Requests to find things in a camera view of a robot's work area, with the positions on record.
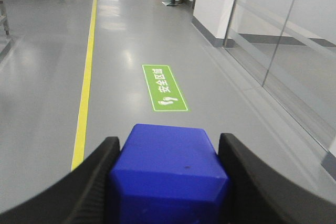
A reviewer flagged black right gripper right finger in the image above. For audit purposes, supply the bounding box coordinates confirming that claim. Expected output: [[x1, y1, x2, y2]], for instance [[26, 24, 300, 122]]
[[218, 133, 335, 223]]

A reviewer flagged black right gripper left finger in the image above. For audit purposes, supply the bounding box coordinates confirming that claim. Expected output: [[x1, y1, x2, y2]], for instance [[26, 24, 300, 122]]
[[1, 136, 120, 223]]

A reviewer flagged small blue plastic container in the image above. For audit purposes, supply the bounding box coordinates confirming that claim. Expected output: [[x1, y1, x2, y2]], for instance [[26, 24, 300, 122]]
[[105, 124, 232, 223]]

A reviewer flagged green floor safety sign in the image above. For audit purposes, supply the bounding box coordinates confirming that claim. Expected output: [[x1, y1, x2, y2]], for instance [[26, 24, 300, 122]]
[[142, 65, 188, 112]]

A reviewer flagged glass partition wall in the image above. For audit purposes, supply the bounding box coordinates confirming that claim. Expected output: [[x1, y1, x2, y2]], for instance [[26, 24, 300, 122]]
[[225, 0, 335, 151]]

